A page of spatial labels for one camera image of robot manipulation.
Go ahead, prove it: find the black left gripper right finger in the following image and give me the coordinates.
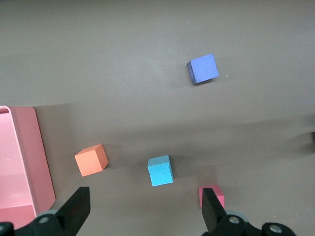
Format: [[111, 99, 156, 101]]
[[201, 187, 296, 236]]

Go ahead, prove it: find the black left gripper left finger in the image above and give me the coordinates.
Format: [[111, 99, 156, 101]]
[[0, 186, 91, 236]]

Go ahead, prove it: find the blue foam cube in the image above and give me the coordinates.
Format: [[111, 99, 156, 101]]
[[147, 154, 174, 187]]

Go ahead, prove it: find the red foam cube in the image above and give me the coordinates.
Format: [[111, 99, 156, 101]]
[[198, 185, 225, 209]]

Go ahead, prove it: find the orange foam cube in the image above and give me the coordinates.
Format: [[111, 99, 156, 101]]
[[74, 144, 109, 177]]

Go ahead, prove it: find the pink plastic bin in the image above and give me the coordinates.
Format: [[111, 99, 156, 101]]
[[0, 105, 56, 231]]

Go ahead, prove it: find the purple foam cube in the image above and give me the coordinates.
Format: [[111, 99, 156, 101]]
[[186, 53, 220, 86]]

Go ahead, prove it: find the brown table cover sheet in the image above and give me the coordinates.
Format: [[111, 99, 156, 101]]
[[0, 0, 315, 236]]

